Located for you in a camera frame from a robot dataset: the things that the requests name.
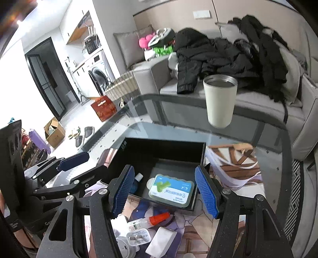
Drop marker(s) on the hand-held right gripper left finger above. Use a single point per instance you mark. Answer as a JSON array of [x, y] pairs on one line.
[[123, 191]]

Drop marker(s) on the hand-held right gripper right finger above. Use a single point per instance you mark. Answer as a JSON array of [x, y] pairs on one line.
[[206, 193]]

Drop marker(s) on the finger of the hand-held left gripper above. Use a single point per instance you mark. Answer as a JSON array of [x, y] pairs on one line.
[[94, 173], [74, 160]]

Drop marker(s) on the white bottle orange cap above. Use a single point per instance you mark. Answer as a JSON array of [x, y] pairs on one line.
[[159, 218]]

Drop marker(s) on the black storage box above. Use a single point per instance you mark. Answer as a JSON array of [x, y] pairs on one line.
[[161, 151]]

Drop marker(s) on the small blue bottle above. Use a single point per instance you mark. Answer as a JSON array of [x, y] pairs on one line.
[[136, 186]]

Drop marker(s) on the grey slipper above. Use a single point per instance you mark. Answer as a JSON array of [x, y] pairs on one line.
[[79, 141], [89, 132]]

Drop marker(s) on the shoe rack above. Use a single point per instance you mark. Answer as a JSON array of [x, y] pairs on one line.
[[28, 153]]

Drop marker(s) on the beige slippers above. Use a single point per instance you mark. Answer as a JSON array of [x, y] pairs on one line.
[[74, 134]]

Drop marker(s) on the small round white disc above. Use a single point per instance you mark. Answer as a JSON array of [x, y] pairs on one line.
[[149, 184]]

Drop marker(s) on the cardboard box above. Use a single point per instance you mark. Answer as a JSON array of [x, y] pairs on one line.
[[56, 137]]

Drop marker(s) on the white case green label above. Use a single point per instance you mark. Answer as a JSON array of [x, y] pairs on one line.
[[171, 189]]

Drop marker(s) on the printed table mat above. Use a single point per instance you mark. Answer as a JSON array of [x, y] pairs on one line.
[[236, 171]]

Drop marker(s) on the purple bag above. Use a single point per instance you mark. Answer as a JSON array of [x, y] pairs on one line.
[[37, 139]]

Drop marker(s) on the white charger adapter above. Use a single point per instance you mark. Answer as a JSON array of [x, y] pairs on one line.
[[138, 238]]

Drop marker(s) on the white round device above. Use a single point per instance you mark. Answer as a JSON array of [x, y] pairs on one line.
[[123, 248]]

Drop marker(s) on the red box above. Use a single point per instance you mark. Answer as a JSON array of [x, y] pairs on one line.
[[104, 109]]

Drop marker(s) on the white rectangular box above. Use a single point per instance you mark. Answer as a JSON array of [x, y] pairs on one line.
[[161, 240]]

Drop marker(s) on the wicker basket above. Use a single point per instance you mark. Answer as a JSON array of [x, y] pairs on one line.
[[121, 85]]

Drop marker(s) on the white cup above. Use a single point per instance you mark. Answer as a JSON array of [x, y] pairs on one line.
[[219, 104]]

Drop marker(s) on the patterned rug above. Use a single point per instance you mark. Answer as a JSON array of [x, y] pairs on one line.
[[297, 178]]

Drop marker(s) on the black framed door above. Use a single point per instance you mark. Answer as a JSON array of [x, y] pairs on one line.
[[37, 74]]

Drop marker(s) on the white washing machine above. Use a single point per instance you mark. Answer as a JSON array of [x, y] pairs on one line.
[[97, 62]]

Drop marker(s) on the grey sofa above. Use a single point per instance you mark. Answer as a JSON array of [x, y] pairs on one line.
[[146, 74]]

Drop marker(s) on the black microwave oven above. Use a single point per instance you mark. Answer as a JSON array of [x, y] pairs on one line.
[[90, 44]]

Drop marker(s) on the grey pillow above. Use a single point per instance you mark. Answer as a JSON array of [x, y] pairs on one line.
[[126, 47]]

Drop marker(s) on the white cloth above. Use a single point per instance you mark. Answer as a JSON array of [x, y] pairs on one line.
[[172, 62]]

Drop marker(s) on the pink plush toy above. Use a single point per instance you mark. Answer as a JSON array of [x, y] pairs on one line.
[[144, 42]]

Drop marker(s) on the black puffer jacket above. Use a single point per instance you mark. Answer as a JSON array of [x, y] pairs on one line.
[[198, 54]]

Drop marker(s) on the green bag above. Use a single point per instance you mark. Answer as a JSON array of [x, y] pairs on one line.
[[161, 50]]

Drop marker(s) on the grey cushion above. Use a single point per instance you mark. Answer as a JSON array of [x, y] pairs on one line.
[[293, 74]]

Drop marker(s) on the black and white bag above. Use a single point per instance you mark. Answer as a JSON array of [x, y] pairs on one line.
[[161, 37]]

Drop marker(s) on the black clothes pile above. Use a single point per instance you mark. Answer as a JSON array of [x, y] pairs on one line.
[[263, 49]]

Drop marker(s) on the white wall switch plate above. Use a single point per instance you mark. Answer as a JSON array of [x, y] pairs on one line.
[[202, 14]]

